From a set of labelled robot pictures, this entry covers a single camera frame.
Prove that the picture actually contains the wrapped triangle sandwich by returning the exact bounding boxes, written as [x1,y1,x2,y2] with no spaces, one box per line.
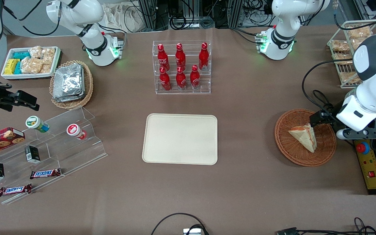
[288,123,318,153]

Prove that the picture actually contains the brown round wicker basket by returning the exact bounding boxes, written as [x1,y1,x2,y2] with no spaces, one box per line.
[274,108,337,167]

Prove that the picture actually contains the light oval wicker basket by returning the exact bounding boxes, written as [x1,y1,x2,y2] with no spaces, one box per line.
[49,60,94,109]

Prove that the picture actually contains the beige plastic tray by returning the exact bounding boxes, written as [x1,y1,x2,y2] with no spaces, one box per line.
[142,113,218,165]

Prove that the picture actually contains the white rectangular snack bin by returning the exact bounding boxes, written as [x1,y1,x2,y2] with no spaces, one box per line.
[1,46,61,81]

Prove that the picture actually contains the green lid yogurt cup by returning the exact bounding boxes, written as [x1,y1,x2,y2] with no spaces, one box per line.
[25,116,50,133]

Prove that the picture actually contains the clear bag of pastry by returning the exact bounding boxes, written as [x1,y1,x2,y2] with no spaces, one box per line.
[331,39,350,52]
[333,53,353,64]
[347,26,371,40]
[339,71,361,84]
[351,37,368,50]

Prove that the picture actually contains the yellow snack packet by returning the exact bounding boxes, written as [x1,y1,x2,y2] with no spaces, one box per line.
[4,58,21,75]

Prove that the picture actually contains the foil packets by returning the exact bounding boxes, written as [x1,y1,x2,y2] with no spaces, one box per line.
[52,63,86,102]

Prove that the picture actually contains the red lid yogurt cup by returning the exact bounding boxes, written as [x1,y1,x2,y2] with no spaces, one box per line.
[66,123,87,140]

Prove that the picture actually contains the yellow emergency stop box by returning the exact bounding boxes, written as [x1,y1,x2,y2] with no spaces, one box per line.
[354,139,376,190]

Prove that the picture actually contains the clear acrylic stepped shelf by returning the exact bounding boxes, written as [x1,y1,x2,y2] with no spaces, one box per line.
[0,106,108,205]

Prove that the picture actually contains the brown Snickers bar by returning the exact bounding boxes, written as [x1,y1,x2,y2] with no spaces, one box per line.
[29,168,62,180]
[0,184,32,197]

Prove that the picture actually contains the white cloth bag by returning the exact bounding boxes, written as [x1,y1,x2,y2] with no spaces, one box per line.
[101,3,146,33]

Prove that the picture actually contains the red cola bottle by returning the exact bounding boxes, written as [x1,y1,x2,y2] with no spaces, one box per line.
[157,44,170,71]
[159,67,172,91]
[175,43,186,69]
[190,64,201,89]
[198,42,210,71]
[176,66,187,90]

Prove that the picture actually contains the clear box red items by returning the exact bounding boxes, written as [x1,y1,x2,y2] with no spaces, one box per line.
[152,40,212,95]

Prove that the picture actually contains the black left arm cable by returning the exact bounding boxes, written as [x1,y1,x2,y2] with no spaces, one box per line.
[302,58,355,115]

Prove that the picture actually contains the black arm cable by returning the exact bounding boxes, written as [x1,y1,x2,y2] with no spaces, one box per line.
[3,0,62,37]
[302,58,355,115]

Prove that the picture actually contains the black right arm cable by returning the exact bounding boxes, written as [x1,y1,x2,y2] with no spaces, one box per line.
[3,0,62,37]

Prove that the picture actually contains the cream wire rack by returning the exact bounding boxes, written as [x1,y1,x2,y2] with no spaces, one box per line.
[326,19,376,89]

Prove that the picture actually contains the black cable with connector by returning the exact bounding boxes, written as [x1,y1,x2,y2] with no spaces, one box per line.
[276,217,376,235]

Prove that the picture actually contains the black looped table cable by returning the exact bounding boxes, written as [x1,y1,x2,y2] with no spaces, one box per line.
[151,213,209,235]

